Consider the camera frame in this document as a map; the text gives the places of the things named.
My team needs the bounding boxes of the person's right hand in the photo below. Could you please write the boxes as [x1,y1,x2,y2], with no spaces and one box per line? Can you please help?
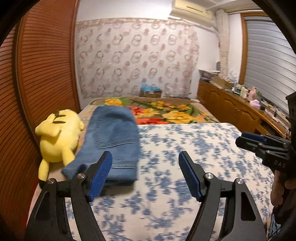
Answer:
[270,170,295,207]

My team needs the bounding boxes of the grey window roller shutter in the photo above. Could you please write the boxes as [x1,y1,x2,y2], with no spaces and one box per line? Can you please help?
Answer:
[244,16,295,112]

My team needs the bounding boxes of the wooden louvred wardrobe door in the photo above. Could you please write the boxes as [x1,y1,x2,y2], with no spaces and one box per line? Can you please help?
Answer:
[1,1,80,240]

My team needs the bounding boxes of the long wooden sideboard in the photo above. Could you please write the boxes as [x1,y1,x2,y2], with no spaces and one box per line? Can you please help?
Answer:
[197,80,290,139]

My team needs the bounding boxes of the blue denim jeans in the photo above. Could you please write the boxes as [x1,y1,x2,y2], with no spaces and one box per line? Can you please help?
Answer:
[62,105,140,185]

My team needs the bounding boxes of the yellow plush toy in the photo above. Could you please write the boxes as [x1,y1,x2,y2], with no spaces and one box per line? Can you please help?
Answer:
[35,109,84,182]

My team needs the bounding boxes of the open cardboard box on sideboard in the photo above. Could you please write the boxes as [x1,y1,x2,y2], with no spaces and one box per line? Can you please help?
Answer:
[212,76,234,89]

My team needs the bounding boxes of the cardboard box with blue cloth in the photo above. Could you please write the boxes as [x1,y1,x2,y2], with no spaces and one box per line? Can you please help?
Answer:
[139,83,162,98]

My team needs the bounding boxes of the pink tissue box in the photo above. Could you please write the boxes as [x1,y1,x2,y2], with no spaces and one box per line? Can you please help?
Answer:
[249,99,261,109]

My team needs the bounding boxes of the colourful floral blanket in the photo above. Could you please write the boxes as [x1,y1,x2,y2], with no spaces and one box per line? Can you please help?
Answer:
[79,96,219,125]

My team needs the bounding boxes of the blue floral white bedsheet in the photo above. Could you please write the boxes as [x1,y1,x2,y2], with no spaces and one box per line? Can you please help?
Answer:
[64,122,276,241]

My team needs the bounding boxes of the white wall air conditioner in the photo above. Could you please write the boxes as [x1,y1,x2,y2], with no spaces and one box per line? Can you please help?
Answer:
[170,0,215,22]

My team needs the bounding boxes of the circle patterned curtain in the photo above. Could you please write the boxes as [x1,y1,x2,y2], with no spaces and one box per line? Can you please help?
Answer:
[76,18,199,99]

